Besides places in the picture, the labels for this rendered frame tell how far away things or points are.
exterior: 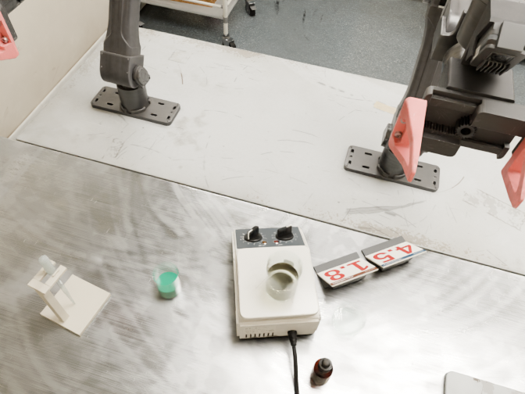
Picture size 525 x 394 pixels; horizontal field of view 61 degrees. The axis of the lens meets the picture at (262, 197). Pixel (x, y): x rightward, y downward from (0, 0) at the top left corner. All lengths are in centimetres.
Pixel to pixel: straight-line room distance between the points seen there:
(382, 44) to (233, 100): 205
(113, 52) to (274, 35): 207
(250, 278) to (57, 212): 42
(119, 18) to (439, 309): 81
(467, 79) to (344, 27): 265
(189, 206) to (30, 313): 33
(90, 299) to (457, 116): 62
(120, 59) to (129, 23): 7
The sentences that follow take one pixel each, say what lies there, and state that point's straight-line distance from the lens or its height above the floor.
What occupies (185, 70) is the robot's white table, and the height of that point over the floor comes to 90.
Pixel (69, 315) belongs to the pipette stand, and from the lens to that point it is 82.
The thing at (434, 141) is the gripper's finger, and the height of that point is 129.
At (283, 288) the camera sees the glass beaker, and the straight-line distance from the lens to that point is 64.
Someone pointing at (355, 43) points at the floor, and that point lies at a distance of 301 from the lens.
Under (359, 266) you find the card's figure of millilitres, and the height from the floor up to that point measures 92.
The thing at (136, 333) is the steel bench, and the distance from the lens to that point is 78.
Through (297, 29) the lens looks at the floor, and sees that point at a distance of 306.
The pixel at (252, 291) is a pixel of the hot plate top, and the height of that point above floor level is 99.
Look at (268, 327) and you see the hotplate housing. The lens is 71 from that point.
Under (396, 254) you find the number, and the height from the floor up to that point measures 93.
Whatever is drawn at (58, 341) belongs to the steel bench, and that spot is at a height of 90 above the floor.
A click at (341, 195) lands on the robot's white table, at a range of 93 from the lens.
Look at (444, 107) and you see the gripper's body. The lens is 50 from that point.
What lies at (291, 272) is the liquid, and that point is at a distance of 67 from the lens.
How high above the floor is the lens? 162
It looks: 53 degrees down
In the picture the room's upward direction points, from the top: 4 degrees clockwise
